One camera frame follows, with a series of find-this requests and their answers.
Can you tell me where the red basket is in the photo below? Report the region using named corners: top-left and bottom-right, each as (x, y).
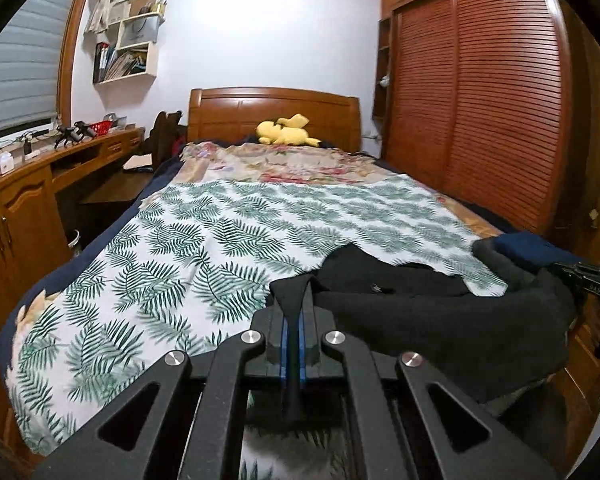
top-left (88, 120), bottom-right (112, 136)

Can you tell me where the yellow plush toy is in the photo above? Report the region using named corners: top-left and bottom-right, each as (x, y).
top-left (256, 114), bottom-right (321, 148)

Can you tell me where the wooden desk cabinet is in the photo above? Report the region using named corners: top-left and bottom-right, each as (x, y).
top-left (0, 127), bottom-right (145, 419)

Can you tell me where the palm leaf print bedsheet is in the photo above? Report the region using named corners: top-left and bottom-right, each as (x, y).
top-left (1, 176), bottom-right (505, 456)

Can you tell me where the grey window blind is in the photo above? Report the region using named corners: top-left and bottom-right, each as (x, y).
top-left (0, 0), bottom-right (73, 131)

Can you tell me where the white wall shelf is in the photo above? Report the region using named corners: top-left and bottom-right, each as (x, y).
top-left (85, 0), bottom-right (166, 87)

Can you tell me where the black coat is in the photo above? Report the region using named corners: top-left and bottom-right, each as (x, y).
top-left (268, 240), bottom-right (576, 422)

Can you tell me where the wooden louvered wardrobe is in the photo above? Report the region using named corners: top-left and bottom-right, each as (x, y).
top-left (382, 0), bottom-right (588, 240)

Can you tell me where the wooden headboard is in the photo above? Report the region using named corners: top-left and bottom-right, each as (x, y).
top-left (187, 87), bottom-right (362, 153)

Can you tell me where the navy blue garment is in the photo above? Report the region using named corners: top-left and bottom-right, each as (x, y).
top-left (494, 232), bottom-right (582, 268)

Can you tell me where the floral quilt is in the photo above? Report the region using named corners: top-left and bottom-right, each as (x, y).
top-left (173, 141), bottom-right (395, 185)

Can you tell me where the dark wooden chair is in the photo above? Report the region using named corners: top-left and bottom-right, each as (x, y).
top-left (147, 110), bottom-right (186, 171)

